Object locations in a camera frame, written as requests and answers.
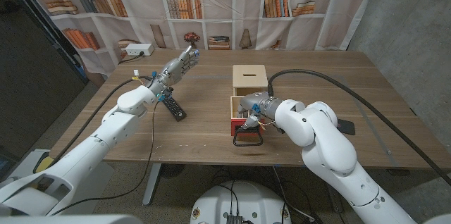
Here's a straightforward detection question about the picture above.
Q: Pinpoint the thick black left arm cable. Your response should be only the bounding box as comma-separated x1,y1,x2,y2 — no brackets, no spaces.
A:
49,75,152,167

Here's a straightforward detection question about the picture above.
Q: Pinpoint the printed bookshelf backdrop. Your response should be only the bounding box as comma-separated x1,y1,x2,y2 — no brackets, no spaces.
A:
13,0,374,77

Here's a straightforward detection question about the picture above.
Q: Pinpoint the black TV remote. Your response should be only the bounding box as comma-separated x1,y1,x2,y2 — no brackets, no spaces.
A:
161,95,187,122

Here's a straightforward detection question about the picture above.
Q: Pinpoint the white table leg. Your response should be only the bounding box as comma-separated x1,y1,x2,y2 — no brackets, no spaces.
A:
142,163,163,206

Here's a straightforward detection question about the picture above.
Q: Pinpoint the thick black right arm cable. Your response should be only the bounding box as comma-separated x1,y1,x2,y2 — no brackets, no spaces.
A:
267,68,451,186

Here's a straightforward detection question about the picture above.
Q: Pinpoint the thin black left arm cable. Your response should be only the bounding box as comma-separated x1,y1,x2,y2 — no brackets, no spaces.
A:
49,100,158,216

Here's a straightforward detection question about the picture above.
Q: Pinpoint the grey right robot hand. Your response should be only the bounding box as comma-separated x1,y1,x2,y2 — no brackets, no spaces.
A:
237,92,283,130

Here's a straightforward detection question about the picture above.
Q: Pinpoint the light wooden box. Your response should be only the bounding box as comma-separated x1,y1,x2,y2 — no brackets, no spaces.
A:
231,64,269,98

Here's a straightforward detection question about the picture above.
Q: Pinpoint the white robot chest cover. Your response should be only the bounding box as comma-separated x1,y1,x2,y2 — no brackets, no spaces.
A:
0,214,144,224

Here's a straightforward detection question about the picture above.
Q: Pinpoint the white robot torso base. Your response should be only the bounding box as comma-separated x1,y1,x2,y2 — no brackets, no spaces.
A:
189,180,292,224

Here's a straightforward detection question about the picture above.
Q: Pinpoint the red drawer with black handle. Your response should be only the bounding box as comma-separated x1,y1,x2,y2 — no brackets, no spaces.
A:
230,95,264,147

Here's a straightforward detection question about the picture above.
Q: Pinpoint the white power strip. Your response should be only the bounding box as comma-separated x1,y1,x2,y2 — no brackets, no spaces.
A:
125,43,155,57

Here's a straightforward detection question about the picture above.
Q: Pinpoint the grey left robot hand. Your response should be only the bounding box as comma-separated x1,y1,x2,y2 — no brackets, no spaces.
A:
147,45,201,95

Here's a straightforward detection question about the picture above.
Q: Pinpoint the dark table leg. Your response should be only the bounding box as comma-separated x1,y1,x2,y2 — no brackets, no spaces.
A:
322,181,345,214

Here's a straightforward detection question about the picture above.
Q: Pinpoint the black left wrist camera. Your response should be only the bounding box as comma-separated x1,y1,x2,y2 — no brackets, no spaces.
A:
157,85,175,104

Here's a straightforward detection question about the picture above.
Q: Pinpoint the black power strip cord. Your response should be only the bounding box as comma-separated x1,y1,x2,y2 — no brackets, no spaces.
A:
118,51,145,66

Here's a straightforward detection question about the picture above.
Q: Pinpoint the black partition panel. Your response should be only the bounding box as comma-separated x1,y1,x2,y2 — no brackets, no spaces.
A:
0,0,89,179

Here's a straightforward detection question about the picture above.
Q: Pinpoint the black wallet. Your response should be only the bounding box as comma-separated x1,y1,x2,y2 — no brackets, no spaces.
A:
336,118,356,136

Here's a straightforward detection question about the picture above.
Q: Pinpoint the yellow black floor object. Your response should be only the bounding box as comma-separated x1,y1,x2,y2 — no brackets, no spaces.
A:
33,156,54,175

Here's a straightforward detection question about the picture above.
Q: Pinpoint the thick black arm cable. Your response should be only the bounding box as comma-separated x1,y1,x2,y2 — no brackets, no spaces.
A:
49,75,152,167
267,68,451,186

